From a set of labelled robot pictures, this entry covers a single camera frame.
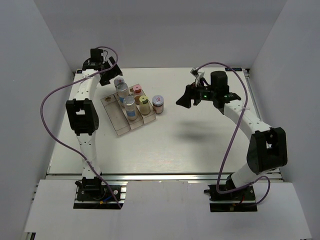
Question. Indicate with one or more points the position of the silver lid jar blue label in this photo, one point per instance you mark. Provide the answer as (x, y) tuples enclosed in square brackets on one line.
[(130, 107)]

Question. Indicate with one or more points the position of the aluminium front rail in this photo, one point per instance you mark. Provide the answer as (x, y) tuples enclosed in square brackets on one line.
[(140, 177)]

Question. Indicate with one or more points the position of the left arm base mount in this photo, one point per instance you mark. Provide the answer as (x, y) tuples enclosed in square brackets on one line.
[(94, 194)]

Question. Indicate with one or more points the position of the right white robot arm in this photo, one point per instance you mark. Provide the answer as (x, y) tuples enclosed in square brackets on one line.
[(267, 148)]

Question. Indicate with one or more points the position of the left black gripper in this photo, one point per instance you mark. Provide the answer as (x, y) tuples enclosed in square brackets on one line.
[(114, 71)]

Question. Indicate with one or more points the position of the white lid jar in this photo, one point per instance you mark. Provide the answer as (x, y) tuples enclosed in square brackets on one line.
[(158, 104), (118, 80)]

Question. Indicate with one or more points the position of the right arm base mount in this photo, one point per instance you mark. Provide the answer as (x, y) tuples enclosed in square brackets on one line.
[(240, 201)]

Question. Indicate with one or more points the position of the left clear organizer tray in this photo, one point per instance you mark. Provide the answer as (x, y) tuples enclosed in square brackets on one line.
[(115, 113)]

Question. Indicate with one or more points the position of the blue sticker right corner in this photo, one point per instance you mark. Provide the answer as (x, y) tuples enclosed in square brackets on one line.
[(233, 69)]

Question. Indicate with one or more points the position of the right clear organizer tray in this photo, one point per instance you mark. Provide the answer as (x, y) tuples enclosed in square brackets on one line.
[(146, 118)]

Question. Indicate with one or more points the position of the yellow cap white bottle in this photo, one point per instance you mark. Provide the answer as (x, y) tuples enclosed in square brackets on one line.
[(144, 105)]

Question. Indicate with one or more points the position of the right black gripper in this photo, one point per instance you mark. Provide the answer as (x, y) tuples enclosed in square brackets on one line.
[(191, 93)]

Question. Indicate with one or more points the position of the pink cap spice bottle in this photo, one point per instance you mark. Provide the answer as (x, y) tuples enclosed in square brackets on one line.
[(137, 93)]

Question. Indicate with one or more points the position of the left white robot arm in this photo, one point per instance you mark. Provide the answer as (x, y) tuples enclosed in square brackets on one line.
[(83, 118)]

